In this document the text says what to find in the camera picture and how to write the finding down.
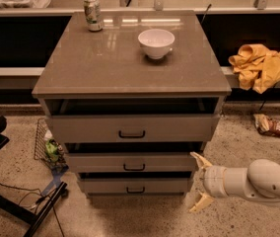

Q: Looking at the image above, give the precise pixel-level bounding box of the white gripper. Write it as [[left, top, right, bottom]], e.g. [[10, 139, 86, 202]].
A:
[[189, 152, 227, 213]]

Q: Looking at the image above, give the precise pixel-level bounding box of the grey drawer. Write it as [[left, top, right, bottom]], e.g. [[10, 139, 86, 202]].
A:
[[65, 152, 197, 173], [46, 115, 220, 143], [79, 179, 192, 196]]

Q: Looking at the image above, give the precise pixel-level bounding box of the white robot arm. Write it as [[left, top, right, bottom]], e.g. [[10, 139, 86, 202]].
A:
[[189, 152, 280, 212]]

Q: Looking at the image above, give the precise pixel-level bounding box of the grey top drawer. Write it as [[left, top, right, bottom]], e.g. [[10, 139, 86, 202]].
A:
[[46, 115, 220, 143]]

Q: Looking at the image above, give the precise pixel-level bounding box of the grey drawer cabinet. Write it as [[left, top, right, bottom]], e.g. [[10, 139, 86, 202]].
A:
[[33, 11, 231, 184]]

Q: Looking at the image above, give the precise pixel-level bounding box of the grey bottom drawer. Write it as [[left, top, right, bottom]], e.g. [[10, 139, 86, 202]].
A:
[[79, 179, 192, 196]]

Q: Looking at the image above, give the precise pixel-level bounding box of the brown snack bag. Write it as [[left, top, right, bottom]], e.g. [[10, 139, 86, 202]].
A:
[[253, 114, 280, 137]]

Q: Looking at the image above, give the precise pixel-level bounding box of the yellow crumpled cloth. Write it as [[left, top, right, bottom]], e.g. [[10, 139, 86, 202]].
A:
[[228, 44, 280, 94]]

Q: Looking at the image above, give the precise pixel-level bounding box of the blue tape strip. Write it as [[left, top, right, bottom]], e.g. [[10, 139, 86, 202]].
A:
[[41, 168, 68, 196]]

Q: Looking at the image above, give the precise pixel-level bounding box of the white ceramic bowl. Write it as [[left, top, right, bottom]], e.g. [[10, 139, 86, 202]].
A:
[[138, 29, 175, 59]]

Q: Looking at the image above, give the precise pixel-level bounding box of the green bottle in basket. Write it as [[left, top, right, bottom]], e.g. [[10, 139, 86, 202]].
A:
[[45, 139, 59, 162]]

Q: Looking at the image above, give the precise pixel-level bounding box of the green white soda can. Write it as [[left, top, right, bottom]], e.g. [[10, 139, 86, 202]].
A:
[[84, 0, 104, 32]]

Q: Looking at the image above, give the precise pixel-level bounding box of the black chair base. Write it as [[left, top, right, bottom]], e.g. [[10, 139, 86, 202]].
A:
[[0, 113, 68, 237]]

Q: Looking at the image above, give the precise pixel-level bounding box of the wire mesh basket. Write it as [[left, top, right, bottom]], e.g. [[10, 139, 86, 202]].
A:
[[34, 118, 67, 170]]

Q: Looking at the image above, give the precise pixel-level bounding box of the black floor cable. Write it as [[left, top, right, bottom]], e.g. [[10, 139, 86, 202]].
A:
[[0, 165, 65, 237]]

